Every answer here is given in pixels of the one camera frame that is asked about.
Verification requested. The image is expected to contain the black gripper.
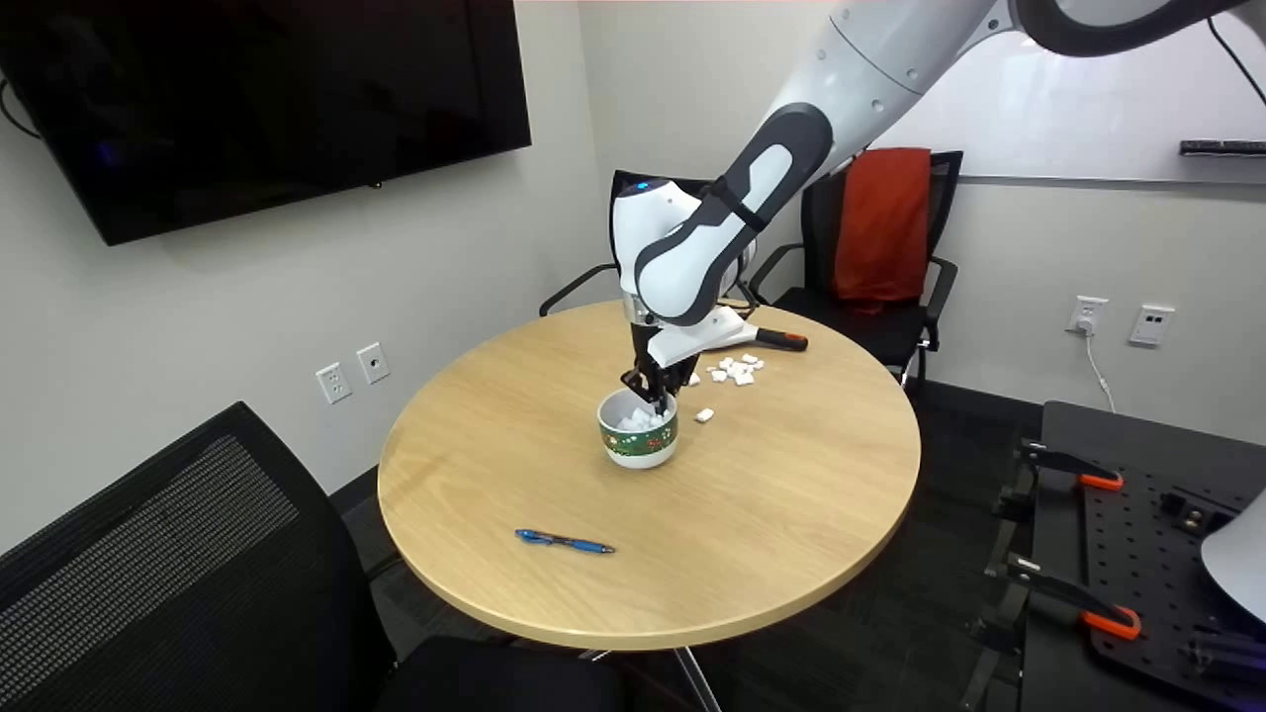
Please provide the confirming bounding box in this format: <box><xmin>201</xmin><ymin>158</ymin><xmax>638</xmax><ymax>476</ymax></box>
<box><xmin>615</xmin><ymin>326</ymin><xmax>700</xmax><ymax>408</ymax></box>

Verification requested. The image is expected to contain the green and white mug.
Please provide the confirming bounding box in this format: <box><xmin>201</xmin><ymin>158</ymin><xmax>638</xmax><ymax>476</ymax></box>
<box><xmin>592</xmin><ymin>382</ymin><xmax>684</xmax><ymax>476</ymax></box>

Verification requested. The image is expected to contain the blue pen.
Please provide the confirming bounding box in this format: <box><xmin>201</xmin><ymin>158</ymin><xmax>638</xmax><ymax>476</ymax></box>
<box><xmin>509</xmin><ymin>525</ymin><xmax>622</xmax><ymax>562</ymax></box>

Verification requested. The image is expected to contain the black mesh office chair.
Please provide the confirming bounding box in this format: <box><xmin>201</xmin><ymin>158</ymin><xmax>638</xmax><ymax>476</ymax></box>
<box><xmin>534</xmin><ymin>166</ymin><xmax>737</xmax><ymax>320</ymax></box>
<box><xmin>0</xmin><ymin>396</ymin><xmax>627</xmax><ymax>712</ymax></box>

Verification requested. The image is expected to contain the black office chair with jacket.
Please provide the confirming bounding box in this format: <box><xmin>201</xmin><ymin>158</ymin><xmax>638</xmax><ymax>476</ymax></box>
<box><xmin>745</xmin><ymin>148</ymin><xmax>965</xmax><ymax>386</ymax></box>

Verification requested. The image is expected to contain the red jacket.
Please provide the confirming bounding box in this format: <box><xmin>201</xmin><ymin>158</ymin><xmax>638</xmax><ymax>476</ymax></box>
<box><xmin>829</xmin><ymin>148</ymin><xmax>937</xmax><ymax>313</ymax></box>

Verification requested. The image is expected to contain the chrome table leg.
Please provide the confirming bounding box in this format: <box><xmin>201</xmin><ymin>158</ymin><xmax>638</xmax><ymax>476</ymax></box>
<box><xmin>667</xmin><ymin>641</ymin><xmax>726</xmax><ymax>712</ymax></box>

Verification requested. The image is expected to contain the black orange bar clamp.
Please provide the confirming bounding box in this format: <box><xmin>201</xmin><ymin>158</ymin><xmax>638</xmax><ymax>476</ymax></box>
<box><xmin>1007</xmin><ymin>434</ymin><xmax>1131</xmax><ymax>501</ymax></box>
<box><xmin>996</xmin><ymin>549</ymin><xmax>1147</xmax><ymax>649</ymax></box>

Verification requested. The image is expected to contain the black perforated robot stand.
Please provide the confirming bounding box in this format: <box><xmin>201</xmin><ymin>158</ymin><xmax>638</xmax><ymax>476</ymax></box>
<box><xmin>960</xmin><ymin>396</ymin><xmax>1266</xmax><ymax>712</ymax></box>

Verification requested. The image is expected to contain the dark whiteboard tray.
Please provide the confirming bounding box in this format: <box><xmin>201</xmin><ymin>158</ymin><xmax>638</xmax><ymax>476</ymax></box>
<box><xmin>1175</xmin><ymin>135</ymin><xmax>1266</xmax><ymax>162</ymax></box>

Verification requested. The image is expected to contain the white wall outlet plate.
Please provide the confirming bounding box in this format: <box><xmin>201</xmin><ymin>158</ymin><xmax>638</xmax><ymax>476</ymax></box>
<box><xmin>1122</xmin><ymin>301</ymin><xmax>1178</xmax><ymax>351</ymax></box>
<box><xmin>311</xmin><ymin>356</ymin><xmax>354</xmax><ymax>411</ymax></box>
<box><xmin>353</xmin><ymin>336</ymin><xmax>395</xmax><ymax>393</ymax></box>
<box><xmin>1065</xmin><ymin>290</ymin><xmax>1115</xmax><ymax>339</ymax></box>

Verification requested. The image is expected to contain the white plug with cable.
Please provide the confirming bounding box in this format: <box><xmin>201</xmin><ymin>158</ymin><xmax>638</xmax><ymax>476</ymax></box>
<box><xmin>1073</xmin><ymin>313</ymin><xmax>1122</xmax><ymax>417</ymax></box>

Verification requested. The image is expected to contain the black wall television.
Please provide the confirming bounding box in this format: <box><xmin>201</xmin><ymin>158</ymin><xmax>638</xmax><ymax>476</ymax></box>
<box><xmin>0</xmin><ymin>0</ymin><xmax>534</xmax><ymax>248</ymax></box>

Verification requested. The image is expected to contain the white wall whiteboard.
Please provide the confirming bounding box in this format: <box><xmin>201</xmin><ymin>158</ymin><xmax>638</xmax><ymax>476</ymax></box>
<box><xmin>904</xmin><ymin>13</ymin><xmax>1266</xmax><ymax>189</ymax></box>

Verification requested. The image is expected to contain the black bracket on stand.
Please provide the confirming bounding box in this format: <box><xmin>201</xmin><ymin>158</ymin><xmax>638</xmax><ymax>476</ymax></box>
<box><xmin>1153</xmin><ymin>484</ymin><xmax>1242</xmax><ymax>537</ymax></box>

